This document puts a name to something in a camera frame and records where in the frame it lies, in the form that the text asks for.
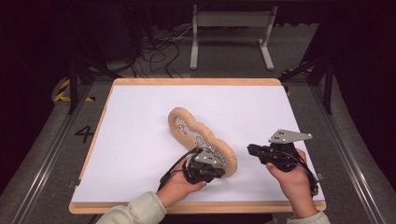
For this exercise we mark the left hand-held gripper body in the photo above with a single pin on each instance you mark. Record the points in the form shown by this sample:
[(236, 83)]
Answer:
[(202, 165)]

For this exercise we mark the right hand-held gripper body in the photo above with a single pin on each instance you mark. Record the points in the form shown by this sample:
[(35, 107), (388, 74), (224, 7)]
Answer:
[(281, 152)]

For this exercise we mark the tan plush pad black underside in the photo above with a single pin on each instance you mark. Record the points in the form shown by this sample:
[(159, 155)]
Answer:
[(193, 130)]

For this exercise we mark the person's right hand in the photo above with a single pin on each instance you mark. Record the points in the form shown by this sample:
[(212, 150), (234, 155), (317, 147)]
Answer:
[(291, 182)]

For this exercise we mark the person's left hand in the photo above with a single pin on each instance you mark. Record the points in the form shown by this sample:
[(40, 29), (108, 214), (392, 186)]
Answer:
[(177, 186)]

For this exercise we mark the small metal table clip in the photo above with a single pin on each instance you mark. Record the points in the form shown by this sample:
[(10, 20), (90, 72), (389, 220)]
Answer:
[(320, 176), (74, 183)]

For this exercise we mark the yellow black floor tape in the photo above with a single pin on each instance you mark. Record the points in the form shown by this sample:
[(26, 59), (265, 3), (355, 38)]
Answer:
[(289, 91), (63, 93)]

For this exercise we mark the white table sheet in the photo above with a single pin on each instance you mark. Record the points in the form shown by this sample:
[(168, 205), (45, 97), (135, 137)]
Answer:
[(137, 130)]

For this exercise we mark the black metal stand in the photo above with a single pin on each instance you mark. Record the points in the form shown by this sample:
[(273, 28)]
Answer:
[(74, 77), (325, 77)]

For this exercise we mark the aluminium floor rail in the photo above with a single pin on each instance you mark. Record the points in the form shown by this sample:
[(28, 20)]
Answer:
[(46, 161), (351, 161)]

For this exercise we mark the white metal desk frame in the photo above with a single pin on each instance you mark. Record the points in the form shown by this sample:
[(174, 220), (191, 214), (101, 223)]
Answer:
[(230, 19)]

